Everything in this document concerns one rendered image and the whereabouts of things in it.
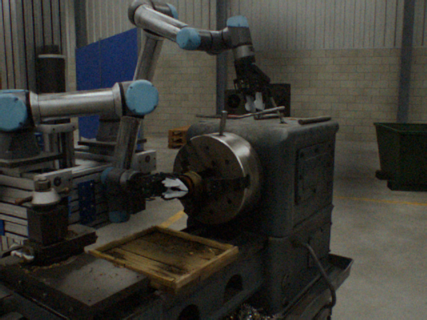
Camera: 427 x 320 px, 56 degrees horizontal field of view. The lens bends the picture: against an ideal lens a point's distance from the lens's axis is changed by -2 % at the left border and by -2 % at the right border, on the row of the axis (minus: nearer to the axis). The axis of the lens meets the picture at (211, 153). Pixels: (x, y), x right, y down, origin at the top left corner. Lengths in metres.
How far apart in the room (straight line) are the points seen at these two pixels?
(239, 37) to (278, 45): 10.28
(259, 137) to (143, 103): 0.43
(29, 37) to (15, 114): 0.50
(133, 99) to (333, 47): 10.33
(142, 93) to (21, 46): 0.59
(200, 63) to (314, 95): 3.44
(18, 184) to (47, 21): 0.71
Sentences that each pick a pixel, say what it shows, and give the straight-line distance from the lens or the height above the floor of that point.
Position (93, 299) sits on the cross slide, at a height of 0.97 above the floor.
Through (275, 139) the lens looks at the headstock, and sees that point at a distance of 1.44.
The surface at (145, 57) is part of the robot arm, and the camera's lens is 1.87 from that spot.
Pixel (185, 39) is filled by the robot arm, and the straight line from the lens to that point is 1.43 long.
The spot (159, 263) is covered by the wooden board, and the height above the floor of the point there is 0.89.
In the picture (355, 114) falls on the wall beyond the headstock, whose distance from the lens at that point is 11.41.
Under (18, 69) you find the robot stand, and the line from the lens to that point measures 1.77.
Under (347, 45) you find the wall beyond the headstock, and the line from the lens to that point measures 11.51.
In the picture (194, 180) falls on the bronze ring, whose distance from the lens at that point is 1.31.
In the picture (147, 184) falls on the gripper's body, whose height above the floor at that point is 1.10.
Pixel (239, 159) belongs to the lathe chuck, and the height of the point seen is 1.17.
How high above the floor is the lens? 1.40
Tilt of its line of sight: 9 degrees down
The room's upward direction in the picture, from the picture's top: straight up
